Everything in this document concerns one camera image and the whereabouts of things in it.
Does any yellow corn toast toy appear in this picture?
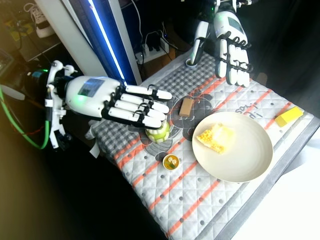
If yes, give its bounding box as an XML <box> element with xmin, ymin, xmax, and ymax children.
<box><xmin>196</xmin><ymin>122</ymin><xmax>236</xmax><ymax>156</ymax></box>

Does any brown bread piece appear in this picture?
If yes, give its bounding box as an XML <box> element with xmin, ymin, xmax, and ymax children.
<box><xmin>178</xmin><ymin>97</ymin><xmax>195</xmax><ymax>117</ymax></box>

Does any cream round plate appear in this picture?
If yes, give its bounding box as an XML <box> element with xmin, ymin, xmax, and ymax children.
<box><xmin>191</xmin><ymin>111</ymin><xmax>274</xmax><ymax>183</ymax></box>

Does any white pillar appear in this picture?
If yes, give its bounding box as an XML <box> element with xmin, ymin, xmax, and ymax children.
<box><xmin>34</xmin><ymin>0</ymin><xmax>143</xmax><ymax>86</ymax></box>

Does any blue light strip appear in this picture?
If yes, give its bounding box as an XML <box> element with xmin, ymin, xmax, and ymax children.
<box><xmin>87</xmin><ymin>0</ymin><xmax>129</xmax><ymax>84</ymax></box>

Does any white power strip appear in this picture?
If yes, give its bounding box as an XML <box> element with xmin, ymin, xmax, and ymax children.
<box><xmin>134</xmin><ymin>37</ymin><xmax>171</xmax><ymax>64</ymax></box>

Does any green cabbage toy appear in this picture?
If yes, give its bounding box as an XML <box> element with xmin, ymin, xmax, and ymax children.
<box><xmin>145</xmin><ymin>121</ymin><xmax>171</xmax><ymax>145</ymax></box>

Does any white and black shoe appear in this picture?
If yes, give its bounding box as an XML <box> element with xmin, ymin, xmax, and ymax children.
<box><xmin>23</xmin><ymin>1</ymin><xmax>55</xmax><ymax>39</ymax></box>

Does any small cup of yellow soup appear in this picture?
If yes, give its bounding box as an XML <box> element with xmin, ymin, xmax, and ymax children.
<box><xmin>162</xmin><ymin>153</ymin><xmax>181</xmax><ymax>172</ymax></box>

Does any grey quilt with bear print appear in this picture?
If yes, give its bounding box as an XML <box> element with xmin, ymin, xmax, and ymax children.
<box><xmin>84</xmin><ymin>51</ymin><xmax>320</xmax><ymax>240</ymax></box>

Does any yellow wedge block toy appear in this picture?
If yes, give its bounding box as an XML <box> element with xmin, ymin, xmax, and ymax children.
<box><xmin>274</xmin><ymin>106</ymin><xmax>305</xmax><ymax>129</ymax></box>

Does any green cable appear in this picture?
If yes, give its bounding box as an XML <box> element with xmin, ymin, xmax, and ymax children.
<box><xmin>0</xmin><ymin>84</ymin><xmax>50</xmax><ymax>151</ymax></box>

